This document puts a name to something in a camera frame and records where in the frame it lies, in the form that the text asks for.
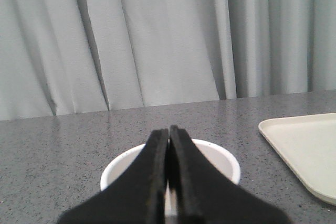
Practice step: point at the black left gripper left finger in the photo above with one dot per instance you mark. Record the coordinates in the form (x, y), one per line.
(136, 196)

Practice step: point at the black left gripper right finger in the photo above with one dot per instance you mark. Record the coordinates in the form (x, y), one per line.
(205, 195)

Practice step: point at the white smiley mug black handle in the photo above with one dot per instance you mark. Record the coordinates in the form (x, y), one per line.
(224, 161)

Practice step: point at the cream rectangular plastic tray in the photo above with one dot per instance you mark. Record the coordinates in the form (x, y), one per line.
(307, 145)

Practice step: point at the grey pleated curtain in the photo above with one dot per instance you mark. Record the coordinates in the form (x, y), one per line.
(72, 56)

